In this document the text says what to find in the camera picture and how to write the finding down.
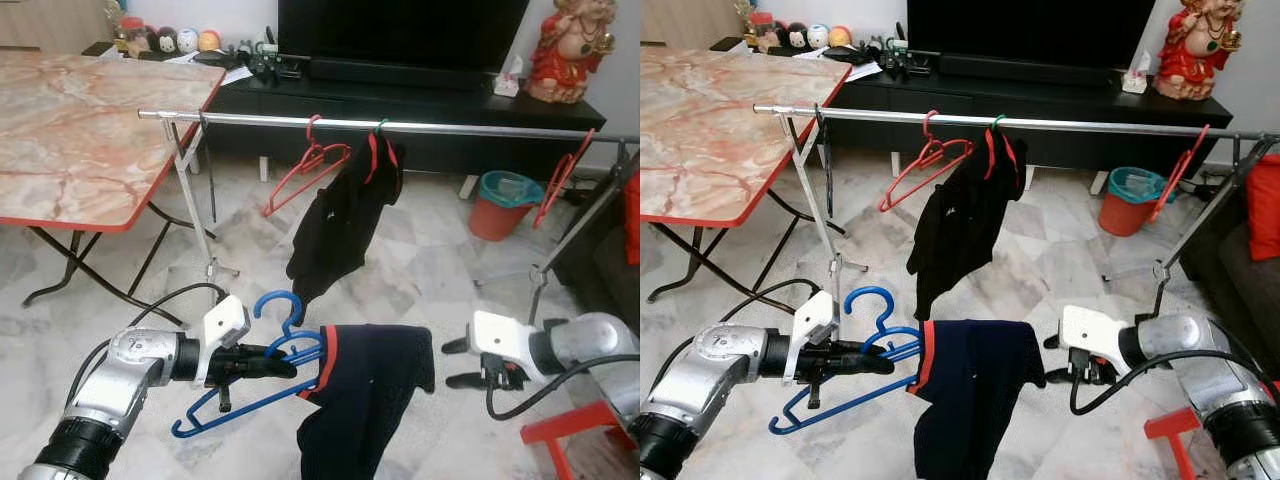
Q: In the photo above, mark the blue plastic hanger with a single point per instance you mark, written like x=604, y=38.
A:
x=277, y=294
x=868, y=290

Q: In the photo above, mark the navy shirt with red collar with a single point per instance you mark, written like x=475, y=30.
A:
x=975, y=400
x=370, y=400

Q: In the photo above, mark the red plastic hanger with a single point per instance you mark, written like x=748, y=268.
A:
x=1180, y=170
x=312, y=150
x=560, y=180
x=930, y=148

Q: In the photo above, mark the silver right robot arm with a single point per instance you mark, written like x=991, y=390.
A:
x=1200, y=370
x=590, y=340

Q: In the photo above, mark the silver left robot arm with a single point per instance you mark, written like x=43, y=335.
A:
x=700, y=380
x=110, y=385

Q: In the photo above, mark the red hanger with green hook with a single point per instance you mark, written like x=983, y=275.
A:
x=371, y=155
x=989, y=150

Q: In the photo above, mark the red plastic stool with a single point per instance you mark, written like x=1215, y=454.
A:
x=1170, y=422
x=570, y=420

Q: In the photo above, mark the red bin with teal liner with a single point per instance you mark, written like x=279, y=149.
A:
x=495, y=220
x=1125, y=215

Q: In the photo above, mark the black t-shirt with white print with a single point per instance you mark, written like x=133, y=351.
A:
x=965, y=215
x=340, y=220

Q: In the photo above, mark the dark brown sofa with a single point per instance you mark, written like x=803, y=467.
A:
x=1230, y=280
x=600, y=270

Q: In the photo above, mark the red cushion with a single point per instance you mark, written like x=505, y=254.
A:
x=1265, y=210
x=633, y=215

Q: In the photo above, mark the silver metal clothes rack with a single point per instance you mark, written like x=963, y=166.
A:
x=880, y=113
x=260, y=121

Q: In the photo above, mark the black TV console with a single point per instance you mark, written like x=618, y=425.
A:
x=400, y=110
x=1050, y=105

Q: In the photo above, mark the white tissue box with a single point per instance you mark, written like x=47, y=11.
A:
x=1133, y=80
x=505, y=85

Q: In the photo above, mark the white paper sheets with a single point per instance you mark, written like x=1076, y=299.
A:
x=235, y=74
x=865, y=70

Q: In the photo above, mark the black game controllers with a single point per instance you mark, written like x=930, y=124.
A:
x=900, y=62
x=270, y=66

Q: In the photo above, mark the red ceramic figurine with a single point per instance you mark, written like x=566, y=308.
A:
x=1195, y=60
x=570, y=65

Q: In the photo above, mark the white round plush toy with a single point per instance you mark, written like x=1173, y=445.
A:
x=818, y=36
x=187, y=40

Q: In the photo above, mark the black television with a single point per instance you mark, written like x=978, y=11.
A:
x=400, y=28
x=1030, y=25

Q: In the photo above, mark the black round plush toy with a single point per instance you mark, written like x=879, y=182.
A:
x=166, y=41
x=797, y=37

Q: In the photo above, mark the gold ornament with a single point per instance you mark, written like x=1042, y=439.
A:
x=116, y=20
x=747, y=18

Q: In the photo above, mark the light wooden cabinet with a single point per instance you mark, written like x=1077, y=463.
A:
x=685, y=20
x=45, y=22

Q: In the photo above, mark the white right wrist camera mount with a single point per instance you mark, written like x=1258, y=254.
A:
x=1095, y=330
x=505, y=335

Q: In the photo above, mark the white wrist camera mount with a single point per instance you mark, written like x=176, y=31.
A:
x=225, y=325
x=505, y=335
x=812, y=320
x=1095, y=330

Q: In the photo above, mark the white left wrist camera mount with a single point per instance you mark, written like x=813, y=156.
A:
x=812, y=320
x=225, y=325

